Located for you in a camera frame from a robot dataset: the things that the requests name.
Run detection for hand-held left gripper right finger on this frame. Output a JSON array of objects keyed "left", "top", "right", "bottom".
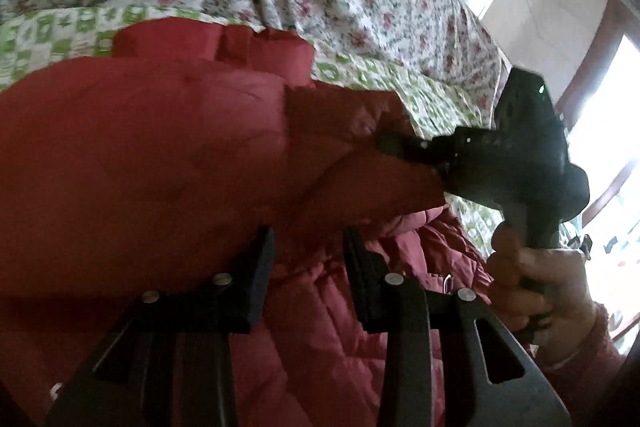
[{"left": 342, "top": 227, "right": 574, "bottom": 427}]

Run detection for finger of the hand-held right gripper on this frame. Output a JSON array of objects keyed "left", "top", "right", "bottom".
[{"left": 376, "top": 129, "right": 451, "bottom": 172}]

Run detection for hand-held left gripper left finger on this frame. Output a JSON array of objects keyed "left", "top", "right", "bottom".
[{"left": 45, "top": 226, "right": 277, "bottom": 427}]

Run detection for red padded jacket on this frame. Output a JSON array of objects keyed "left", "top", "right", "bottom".
[{"left": 0, "top": 18, "right": 501, "bottom": 427}]

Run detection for person's right forearm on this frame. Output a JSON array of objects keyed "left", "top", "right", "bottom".
[{"left": 537, "top": 304, "right": 632, "bottom": 427}]

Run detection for person's right hand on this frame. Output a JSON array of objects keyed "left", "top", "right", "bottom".
[{"left": 484, "top": 223, "right": 603, "bottom": 369}]

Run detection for green checkered blanket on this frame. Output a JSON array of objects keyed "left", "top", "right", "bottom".
[{"left": 0, "top": 4, "right": 581, "bottom": 260}]

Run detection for red window frame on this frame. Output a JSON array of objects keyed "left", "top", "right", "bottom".
[{"left": 554, "top": 0, "right": 640, "bottom": 228}]

